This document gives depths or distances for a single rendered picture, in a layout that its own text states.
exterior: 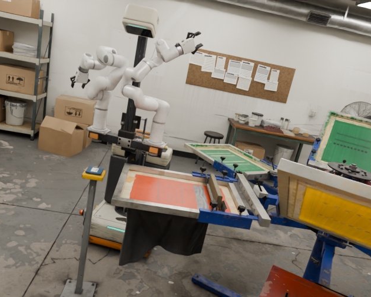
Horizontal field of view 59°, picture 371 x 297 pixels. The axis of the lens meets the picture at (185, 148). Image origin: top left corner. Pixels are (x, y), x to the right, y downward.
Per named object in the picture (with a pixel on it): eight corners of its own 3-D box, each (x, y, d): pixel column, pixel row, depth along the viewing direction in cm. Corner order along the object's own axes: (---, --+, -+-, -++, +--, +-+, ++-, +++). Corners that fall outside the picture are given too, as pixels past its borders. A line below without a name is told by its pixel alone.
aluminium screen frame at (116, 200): (110, 205, 176) (111, 198, 175) (123, 167, 232) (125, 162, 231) (250, 227, 184) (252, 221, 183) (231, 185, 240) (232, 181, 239)
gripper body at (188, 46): (174, 40, 212) (189, 33, 214) (177, 53, 220) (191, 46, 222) (179, 45, 208) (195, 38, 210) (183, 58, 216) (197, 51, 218)
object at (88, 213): (58, 301, 228) (72, 174, 202) (67, 280, 249) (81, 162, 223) (90, 305, 230) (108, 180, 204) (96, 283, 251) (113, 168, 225)
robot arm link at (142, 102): (132, 110, 205) (114, 102, 216) (171, 116, 235) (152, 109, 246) (138, 88, 203) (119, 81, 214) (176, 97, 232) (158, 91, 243)
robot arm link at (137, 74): (138, 104, 210) (123, 98, 219) (157, 81, 217) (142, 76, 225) (125, 86, 198) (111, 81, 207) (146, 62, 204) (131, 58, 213)
